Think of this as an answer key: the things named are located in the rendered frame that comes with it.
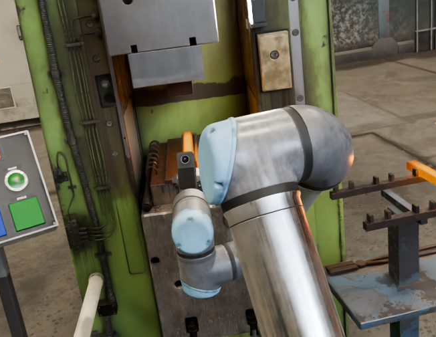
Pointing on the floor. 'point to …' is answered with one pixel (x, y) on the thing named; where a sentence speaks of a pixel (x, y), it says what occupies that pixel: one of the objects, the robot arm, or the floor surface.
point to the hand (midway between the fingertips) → (188, 168)
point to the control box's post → (8, 293)
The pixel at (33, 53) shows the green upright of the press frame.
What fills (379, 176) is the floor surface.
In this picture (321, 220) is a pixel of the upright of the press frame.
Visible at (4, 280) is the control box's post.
